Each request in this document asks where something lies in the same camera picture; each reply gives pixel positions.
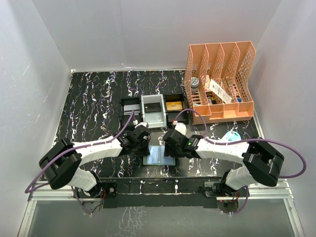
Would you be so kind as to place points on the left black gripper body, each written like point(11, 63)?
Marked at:
point(141, 148)

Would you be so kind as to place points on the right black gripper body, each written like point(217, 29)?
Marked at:
point(173, 151)

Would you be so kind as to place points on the green card holder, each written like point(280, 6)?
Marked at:
point(157, 157)

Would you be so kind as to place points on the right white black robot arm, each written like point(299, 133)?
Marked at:
point(260, 162)

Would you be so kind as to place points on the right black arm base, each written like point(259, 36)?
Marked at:
point(211, 189)

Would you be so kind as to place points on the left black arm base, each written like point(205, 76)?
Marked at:
point(103, 190)

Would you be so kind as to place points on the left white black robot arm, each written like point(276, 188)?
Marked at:
point(61, 165)

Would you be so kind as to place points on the gold credit card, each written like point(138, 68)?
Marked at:
point(174, 106)

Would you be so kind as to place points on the black credit card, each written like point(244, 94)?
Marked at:
point(152, 107)

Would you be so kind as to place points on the white middle tray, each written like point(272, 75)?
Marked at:
point(154, 120)

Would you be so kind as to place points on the left black tray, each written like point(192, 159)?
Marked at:
point(123, 118)

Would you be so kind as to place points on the black tray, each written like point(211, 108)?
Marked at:
point(171, 115)
point(123, 118)

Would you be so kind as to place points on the right black tray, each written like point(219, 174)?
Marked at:
point(171, 115)

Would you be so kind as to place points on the round blue tape roll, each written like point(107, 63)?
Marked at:
point(231, 136)

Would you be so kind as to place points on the small round jar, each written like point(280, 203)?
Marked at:
point(194, 84)

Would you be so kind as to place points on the white paper packet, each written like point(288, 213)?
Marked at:
point(219, 91)

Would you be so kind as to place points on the orange file organizer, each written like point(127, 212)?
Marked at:
point(229, 64)

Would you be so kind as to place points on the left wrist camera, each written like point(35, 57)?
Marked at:
point(136, 124)

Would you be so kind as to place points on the aluminium frame rail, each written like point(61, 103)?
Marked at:
point(162, 209)

